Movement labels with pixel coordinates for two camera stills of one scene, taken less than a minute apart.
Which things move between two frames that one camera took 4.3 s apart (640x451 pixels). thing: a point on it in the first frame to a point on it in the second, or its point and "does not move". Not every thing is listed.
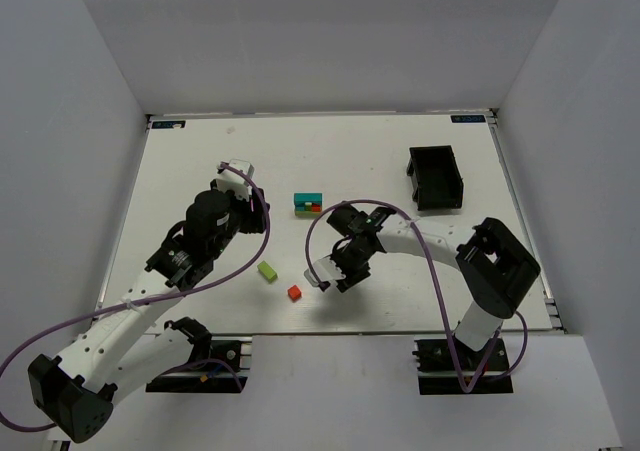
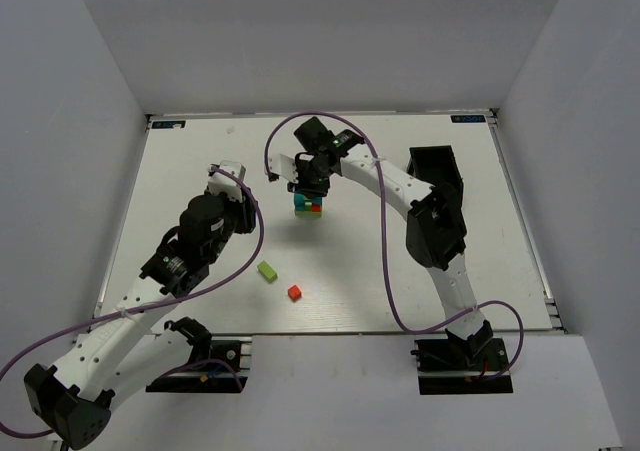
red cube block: [294, 293] does not move
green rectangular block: [267, 272] does not move
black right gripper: [347, 273] to [308, 187]
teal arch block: [301, 198] does not move
